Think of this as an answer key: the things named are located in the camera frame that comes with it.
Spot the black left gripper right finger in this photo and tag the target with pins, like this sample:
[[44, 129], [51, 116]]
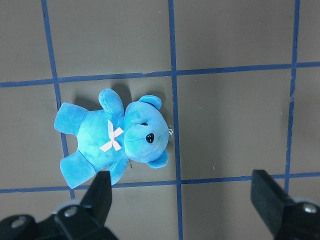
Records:
[[286, 217]]

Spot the blue teddy bear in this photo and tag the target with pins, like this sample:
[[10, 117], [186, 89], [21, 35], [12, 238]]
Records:
[[113, 136]]

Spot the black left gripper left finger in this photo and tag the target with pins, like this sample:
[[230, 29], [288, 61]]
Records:
[[82, 221]]

